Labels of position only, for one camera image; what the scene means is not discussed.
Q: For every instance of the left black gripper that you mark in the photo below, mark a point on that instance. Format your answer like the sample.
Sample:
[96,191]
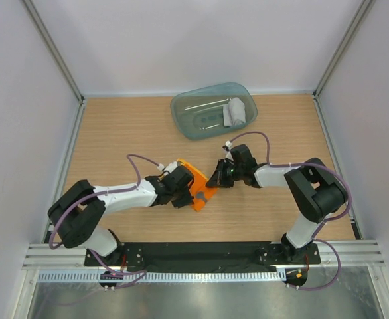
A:
[185,201]

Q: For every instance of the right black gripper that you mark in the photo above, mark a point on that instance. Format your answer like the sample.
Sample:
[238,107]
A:
[219,179]

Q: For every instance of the orange grey towel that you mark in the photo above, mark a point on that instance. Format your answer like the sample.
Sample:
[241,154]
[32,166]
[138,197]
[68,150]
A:
[200,192]

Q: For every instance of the grey panda towel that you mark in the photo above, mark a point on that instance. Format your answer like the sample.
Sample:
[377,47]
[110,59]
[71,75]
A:
[234,113]

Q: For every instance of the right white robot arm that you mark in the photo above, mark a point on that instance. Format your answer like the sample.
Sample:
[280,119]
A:
[317,191]

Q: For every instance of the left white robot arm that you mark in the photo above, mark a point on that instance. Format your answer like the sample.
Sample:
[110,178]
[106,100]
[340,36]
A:
[76,215]

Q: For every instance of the teal plastic basin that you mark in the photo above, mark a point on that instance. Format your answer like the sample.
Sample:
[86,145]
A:
[199,114]

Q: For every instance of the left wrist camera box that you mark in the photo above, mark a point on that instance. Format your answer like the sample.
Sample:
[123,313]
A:
[171,167]

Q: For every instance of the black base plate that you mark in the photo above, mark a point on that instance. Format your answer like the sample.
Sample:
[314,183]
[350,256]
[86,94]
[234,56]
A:
[209,257]

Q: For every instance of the slotted cable duct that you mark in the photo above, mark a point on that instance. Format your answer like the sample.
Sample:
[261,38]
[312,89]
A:
[101,276]

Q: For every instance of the aluminium frame rail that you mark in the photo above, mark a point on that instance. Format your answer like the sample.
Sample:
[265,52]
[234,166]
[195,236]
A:
[351,253]

